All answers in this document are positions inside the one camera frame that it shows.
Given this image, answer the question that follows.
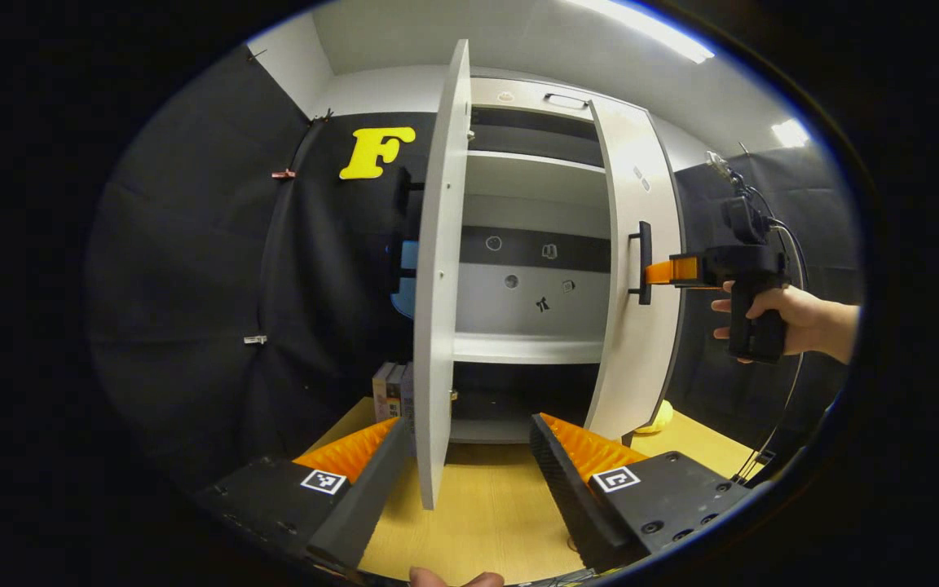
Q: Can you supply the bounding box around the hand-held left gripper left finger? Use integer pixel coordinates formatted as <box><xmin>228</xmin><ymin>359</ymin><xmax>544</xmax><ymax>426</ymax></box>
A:
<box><xmin>192</xmin><ymin>417</ymin><xmax>417</xmax><ymax>572</ymax></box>

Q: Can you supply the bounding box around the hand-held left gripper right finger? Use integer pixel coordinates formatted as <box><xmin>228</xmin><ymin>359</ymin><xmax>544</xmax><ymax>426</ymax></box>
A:
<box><xmin>529</xmin><ymin>412</ymin><xmax>753</xmax><ymax>573</ymax></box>

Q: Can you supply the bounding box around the white and grey cabinet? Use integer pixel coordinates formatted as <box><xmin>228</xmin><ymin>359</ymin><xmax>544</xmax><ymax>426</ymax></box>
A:
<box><xmin>449</xmin><ymin>76</ymin><xmax>686</xmax><ymax>445</ymax></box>

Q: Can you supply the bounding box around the white cabinet door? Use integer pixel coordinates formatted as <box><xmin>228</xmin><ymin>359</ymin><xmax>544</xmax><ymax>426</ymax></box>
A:
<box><xmin>412</xmin><ymin>38</ymin><xmax>472</xmax><ymax>510</ymax></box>
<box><xmin>584</xmin><ymin>99</ymin><xmax>686</xmax><ymax>441</ymax></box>

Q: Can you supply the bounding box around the white cabinet shelf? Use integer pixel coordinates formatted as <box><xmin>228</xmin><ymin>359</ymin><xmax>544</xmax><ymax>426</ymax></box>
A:
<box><xmin>466</xmin><ymin>149</ymin><xmax>611</xmax><ymax>205</ymax></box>
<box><xmin>453</xmin><ymin>330</ymin><xmax>606</xmax><ymax>365</ymax></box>

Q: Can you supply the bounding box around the beige cabinet drawer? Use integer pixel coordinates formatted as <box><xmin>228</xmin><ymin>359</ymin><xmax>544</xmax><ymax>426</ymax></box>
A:
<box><xmin>469</xmin><ymin>76</ymin><xmax>650</xmax><ymax>123</ymax></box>

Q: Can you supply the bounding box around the small grey box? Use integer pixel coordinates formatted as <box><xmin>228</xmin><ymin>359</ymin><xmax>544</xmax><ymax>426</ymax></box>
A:
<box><xmin>388</xmin><ymin>364</ymin><xmax>415</xmax><ymax>433</ymax></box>

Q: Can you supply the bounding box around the yellow round object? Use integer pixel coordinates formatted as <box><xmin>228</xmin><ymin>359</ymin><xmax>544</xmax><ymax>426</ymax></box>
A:
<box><xmin>635</xmin><ymin>399</ymin><xmax>675</xmax><ymax>435</ymax></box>

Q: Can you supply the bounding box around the small ceiling light panel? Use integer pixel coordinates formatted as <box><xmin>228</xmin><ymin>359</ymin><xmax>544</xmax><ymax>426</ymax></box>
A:
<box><xmin>771</xmin><ymin>119</ymin><xmax>810</xmax><ymax>149</ymax></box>

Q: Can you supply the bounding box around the long ceiling light panel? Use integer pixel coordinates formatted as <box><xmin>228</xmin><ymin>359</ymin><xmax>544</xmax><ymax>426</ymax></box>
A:
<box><xmin>567</xmin><ymin>0</ymin><xmax>715</xmax><ymax>64</ymax></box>

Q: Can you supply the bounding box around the blue object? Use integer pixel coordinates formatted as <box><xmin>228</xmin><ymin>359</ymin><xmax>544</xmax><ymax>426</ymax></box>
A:
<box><xmin>390</xmin><ymin>239</ymin><xmax>421</xmax><ymax>320</ymax></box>

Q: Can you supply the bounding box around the black cabinet door handle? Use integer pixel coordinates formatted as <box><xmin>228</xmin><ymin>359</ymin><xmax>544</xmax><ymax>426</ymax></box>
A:
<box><xmin>392</xmin><ymin>167</ymin><xmax>426</xmax><ymax>294</ymax></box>
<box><xmin>629</xmin><ymin>220</ymin><xmax>653</xmax><ymax>306</ymax></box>

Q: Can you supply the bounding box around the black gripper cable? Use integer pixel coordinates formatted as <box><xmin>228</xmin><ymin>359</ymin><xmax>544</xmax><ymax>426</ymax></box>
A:
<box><xmin>730</xmin><ymin>183</ymin><xmax>810</xmax><ymax>486</ymax></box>

